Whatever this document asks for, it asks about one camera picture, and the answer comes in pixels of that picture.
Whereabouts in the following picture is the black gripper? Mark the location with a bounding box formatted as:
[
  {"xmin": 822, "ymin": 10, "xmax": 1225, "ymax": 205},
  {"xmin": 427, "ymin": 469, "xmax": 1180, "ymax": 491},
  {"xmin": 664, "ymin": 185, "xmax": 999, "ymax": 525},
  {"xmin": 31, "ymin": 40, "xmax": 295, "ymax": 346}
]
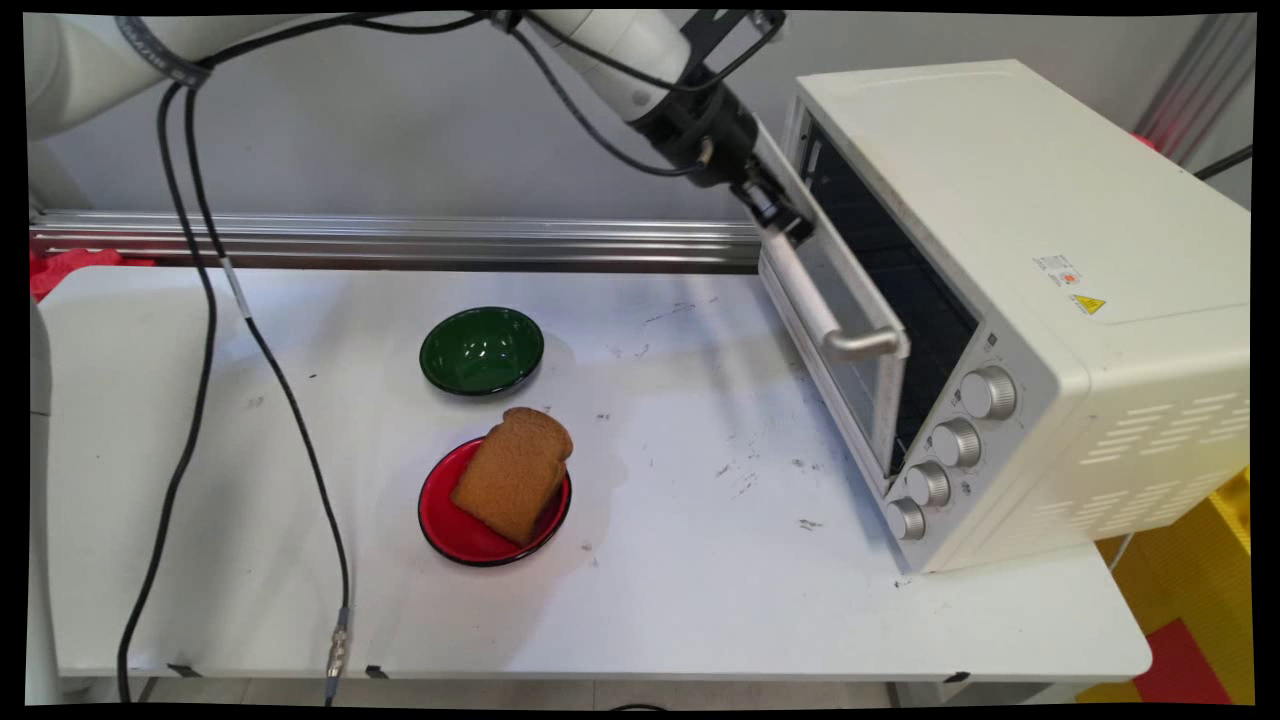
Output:
[{"xmin": 628, "ymin": 82, "xmax": 817, "ymax": 247}]

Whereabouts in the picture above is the glass oven door with handle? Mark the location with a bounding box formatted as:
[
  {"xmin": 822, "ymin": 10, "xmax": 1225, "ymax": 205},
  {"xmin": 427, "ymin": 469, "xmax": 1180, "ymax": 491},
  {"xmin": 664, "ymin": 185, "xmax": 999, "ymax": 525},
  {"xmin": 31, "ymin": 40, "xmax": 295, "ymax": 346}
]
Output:
[{"xmin": 752, "ymin": 118, "xmax": 913, "ymax": 483}]

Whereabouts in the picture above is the large silver oven knob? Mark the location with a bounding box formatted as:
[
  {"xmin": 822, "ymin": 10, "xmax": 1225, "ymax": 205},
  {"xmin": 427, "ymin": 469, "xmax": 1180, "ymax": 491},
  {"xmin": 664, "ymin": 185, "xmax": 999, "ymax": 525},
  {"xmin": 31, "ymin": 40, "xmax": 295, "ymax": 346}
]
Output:
[{"xmin": 961, "ymin": 365, "xmax": 1018, "ymax": 421}]

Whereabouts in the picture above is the white toaster oven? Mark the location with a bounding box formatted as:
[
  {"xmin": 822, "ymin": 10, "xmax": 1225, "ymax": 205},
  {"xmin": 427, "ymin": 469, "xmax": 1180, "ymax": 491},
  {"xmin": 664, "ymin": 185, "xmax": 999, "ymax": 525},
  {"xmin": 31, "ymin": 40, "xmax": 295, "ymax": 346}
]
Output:
[{"xmin": 782, "ymin": 60, "xmax": 1251, "ymax": 577}]

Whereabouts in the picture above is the white label sticker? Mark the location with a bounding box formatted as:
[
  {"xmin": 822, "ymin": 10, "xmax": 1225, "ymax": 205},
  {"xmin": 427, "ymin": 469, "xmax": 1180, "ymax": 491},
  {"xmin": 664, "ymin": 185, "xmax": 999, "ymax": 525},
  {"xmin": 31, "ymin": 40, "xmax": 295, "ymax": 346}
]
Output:
[{"xmin": 1035, "ymin": 254, "xmax": 1088, "ymax": 289}]

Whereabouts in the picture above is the green bowl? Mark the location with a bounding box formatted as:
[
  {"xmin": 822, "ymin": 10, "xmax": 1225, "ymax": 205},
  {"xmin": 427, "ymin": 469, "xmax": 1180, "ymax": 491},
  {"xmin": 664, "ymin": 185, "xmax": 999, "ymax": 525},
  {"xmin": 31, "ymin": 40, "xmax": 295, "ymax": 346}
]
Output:
[{"xmin": 419, "ymin": 306, "xmax": 546, "ymax": 397}]

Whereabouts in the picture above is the brown bread slice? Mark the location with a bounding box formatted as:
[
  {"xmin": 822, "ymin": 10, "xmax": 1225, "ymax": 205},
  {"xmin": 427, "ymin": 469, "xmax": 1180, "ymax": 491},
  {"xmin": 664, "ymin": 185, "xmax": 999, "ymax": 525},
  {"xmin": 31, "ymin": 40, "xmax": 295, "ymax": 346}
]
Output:
[{"xmin": 451, "ymin": 406, "xmax": 576, "ymax": 547}]

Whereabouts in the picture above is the red plate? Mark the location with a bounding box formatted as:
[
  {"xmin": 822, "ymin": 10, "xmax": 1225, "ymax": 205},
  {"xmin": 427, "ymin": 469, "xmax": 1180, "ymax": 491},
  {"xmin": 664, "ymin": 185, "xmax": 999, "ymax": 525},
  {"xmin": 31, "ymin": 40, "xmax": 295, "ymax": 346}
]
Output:
[{"xmin": 418, "ymin": 437, "xmax": 573, "ymax": 568}]

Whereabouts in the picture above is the red cloth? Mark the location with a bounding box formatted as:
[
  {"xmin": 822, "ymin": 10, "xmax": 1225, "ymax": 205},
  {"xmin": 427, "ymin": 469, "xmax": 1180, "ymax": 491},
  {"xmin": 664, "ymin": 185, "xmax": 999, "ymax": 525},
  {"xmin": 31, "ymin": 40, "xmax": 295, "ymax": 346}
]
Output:
[{"xmin": 30, "ymin": 246, "xmax": 156, "ymax": 303}]

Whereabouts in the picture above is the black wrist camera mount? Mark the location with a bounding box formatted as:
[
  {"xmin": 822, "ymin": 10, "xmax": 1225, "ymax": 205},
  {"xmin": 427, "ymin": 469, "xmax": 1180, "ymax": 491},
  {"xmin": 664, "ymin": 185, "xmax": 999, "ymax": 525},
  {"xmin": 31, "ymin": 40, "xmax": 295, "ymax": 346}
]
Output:
[{"xmin": 682, "ymin": 10, "xmax": 789, "ymax": 93}]

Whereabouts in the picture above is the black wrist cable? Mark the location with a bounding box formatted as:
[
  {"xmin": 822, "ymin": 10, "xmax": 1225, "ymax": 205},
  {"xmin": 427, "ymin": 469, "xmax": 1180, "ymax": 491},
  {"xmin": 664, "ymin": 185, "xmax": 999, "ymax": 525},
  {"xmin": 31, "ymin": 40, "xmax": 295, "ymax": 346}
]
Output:
[{"xmin": 200, "ymin": 10, "xmax": 717, "ymax": 179}]

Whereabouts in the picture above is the aluminium rail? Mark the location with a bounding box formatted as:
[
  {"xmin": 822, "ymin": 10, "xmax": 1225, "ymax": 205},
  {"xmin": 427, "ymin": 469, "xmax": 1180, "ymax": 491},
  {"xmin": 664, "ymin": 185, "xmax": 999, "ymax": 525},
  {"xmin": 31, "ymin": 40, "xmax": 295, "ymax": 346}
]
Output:
[{"xmin": 30, "ymin": 208, "xmax": 765, "ymax": 275}]

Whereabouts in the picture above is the aluminium frame post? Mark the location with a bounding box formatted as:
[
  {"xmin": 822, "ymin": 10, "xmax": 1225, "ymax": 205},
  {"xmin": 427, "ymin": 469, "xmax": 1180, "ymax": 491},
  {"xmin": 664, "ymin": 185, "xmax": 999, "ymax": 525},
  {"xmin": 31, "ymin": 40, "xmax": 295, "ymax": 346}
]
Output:
[{"xmin": 1134, "ymin": 14, "xmax": 1257, "ymax": 167}]

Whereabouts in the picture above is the thin black cable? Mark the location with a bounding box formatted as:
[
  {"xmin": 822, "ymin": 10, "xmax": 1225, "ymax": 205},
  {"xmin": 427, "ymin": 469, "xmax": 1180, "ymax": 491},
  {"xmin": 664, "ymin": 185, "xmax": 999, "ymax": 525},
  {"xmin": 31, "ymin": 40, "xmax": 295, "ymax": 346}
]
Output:
[{"xmin": 1194, "ymin": 145, "xmax": 1254, "ymax": 183}]

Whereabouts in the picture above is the black cable with connector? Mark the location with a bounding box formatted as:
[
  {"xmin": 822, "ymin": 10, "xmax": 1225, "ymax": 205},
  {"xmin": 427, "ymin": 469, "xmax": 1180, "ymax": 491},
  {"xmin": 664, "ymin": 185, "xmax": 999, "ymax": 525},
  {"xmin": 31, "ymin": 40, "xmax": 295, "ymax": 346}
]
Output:
[{"xmin": 182, "ymin": 82, "xmax": 353, "ymax": 705}]

